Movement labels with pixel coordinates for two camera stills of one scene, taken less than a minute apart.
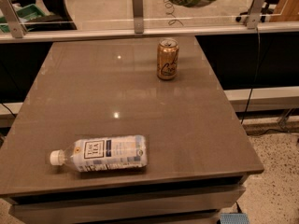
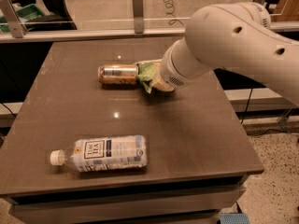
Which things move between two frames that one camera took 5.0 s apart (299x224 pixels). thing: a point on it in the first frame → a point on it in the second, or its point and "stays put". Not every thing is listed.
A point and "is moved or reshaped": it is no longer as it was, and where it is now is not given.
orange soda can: x=167 y=57 is moved or reshaped
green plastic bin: x=25 y=12 stays put
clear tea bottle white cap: x=104 y=153 stays put
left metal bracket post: x=11 y=18 stays put
